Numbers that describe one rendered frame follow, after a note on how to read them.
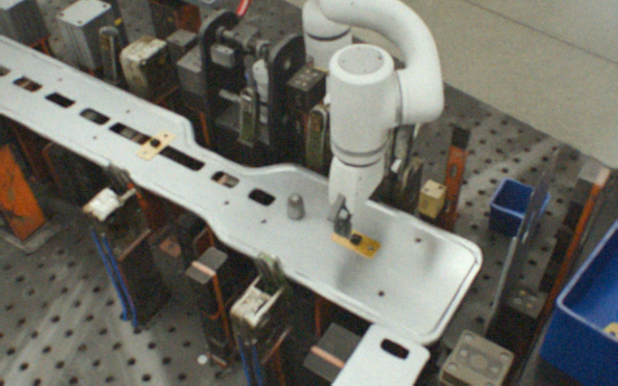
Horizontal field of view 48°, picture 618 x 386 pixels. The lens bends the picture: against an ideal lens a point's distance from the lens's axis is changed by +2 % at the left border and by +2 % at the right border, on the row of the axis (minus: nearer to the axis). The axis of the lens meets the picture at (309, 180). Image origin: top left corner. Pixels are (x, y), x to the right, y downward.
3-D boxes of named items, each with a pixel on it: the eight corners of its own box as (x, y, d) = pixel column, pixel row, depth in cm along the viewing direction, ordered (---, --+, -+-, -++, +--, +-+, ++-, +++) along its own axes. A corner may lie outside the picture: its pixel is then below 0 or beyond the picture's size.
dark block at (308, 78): (295, 222, 160) (285, 82, 129) (312, 204, 164) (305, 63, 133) (313, 231, 158) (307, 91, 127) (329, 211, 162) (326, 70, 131)
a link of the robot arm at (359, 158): (351, 104, 103) (351, 120, 105) (320, 139, 98) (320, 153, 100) (400, 124, 99) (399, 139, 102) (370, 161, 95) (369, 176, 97)
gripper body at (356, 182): (354, 114, 104) (353, 164, 113) (319, 154, 99) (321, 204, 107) (398, 131, 101) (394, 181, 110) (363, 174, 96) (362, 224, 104)
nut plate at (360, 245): (329, 238, 118) (329, 234, 117) (341, 225, 120) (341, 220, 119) (371, 260, 115) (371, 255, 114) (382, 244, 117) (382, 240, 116)
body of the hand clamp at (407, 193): (373, 281, 148) (379, 169, 122) (387, 260, 151) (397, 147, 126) (397, 293, 145) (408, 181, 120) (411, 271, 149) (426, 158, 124)
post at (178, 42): (194, 169, 173) (164, 38, 144) (207, 157, 176) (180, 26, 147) (210, 177, 171) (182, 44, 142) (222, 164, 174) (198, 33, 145)
